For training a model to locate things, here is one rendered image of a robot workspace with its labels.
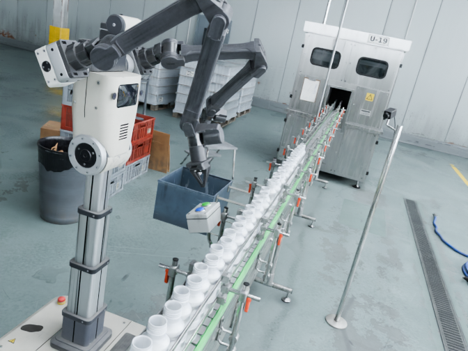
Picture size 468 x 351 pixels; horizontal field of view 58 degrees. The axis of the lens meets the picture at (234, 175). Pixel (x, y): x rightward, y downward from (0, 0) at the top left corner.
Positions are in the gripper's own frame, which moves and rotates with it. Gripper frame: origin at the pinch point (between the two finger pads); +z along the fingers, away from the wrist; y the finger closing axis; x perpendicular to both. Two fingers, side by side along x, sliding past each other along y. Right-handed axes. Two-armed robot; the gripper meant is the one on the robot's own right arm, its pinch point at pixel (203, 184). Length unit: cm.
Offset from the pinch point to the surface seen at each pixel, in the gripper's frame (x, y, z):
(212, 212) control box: -3.9, -5.0, 9.1
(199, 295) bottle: -19, -56, 13
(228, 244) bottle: -19.1, -32.8, 9.7
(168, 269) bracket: -4.4, -42.6, 12.6
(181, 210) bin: 36, 50, 25
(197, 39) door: 387, 1019, -169
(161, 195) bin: 45, 50, 16
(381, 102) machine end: -74, 473, 19
